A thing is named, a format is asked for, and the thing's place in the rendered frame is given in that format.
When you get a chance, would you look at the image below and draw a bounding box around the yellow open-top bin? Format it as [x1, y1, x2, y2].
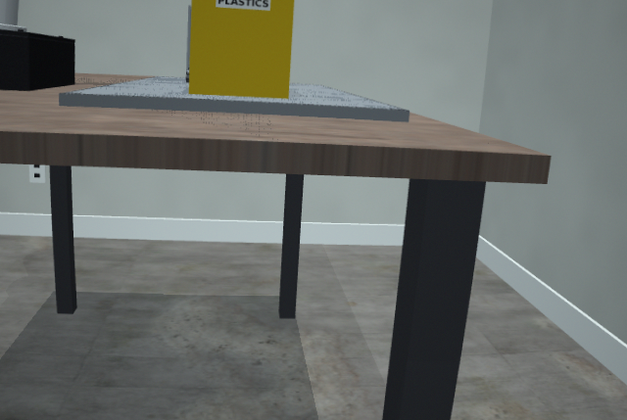
[189, 0, 294, 99]

